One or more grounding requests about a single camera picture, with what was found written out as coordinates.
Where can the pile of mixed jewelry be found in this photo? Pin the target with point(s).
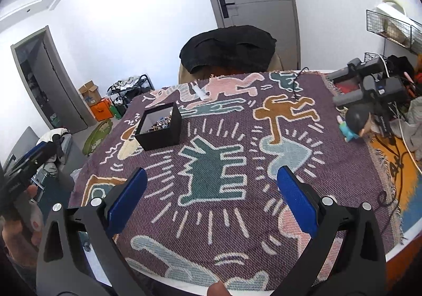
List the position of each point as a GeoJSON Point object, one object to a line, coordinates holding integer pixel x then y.
{"type": "Point", "coordinates": [160, 124]}

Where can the printed purple blanket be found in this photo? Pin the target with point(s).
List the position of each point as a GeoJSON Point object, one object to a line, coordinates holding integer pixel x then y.
{"type": "Point", "coordinates": [230, 118]}

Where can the person's right hand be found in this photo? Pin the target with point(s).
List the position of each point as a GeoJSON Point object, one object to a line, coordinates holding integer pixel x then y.
{"type": "Point", "coordinates": [217, 290]}

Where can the person's left hand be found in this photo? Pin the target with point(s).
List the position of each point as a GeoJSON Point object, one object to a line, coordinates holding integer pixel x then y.
{"type": "Point", "coordinates": [23, 236]}

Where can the black metal rack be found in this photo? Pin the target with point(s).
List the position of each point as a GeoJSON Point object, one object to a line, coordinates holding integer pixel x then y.
{"type": "Point", "coordinates": [132, 88]}

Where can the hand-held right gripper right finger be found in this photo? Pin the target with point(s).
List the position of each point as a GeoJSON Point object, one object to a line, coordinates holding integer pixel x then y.
{"type": "Point", "coordinates": [296, 200]}

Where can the grey closet door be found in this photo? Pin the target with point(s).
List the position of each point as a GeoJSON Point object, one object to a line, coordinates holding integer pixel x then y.
{"type": "Point", "coordinates": [49, 85]}

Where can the green box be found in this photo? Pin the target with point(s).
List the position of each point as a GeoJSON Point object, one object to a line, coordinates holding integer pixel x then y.
{"type": "Point", "coordinates": [117, 111]}

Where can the black square box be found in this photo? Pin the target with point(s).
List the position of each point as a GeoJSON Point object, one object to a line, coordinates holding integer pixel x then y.
{"type": "Point", "coordinates": [158, 141]}

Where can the orange printed cloth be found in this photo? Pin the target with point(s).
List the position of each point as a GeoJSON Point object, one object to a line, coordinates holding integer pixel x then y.
{"type": "Point", "coordinates": [408, 184]}

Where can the cardboard box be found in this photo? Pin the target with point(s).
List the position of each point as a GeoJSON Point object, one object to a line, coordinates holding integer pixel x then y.
{"type": "Point", "coordinates": [89, 93]}

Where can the black grey handheld device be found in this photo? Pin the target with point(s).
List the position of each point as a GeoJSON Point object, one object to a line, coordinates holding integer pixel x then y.
{"type": "Point", "coordinates": [385, 88]}
{"type": "Point", "coordinates": [362, 67]}

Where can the white garment pile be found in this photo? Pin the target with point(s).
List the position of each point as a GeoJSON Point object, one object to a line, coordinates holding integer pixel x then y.
{"type": "Point", "coordinates": [52, 136]}

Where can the green round mat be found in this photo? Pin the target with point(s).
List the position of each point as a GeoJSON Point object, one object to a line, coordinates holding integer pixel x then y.
{"type": "Point", "coordinates": [97, 136]}

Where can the white tube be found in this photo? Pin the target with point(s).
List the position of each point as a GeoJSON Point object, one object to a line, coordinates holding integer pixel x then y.
{"type": "Point", "coordinates": [201, 91]}

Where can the orange box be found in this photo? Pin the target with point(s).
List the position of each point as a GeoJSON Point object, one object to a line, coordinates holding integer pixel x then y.
{"type": "Point", "coordinates": [101, 110]}

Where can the black-haired doll figurine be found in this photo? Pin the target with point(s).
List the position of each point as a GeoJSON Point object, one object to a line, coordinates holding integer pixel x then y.
{"type": "Point", "coordinates": [357, 121]}

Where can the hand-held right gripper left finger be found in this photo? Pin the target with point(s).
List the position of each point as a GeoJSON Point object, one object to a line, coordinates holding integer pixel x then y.
{"type": "Point", "coordinates": [127, 200]}

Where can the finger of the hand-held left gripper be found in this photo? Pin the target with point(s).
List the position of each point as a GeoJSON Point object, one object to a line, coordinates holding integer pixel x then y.
{"type": "Point", "coordinates": [29, 172]}
{"type": "Point", "coordinates": [34, 152]}

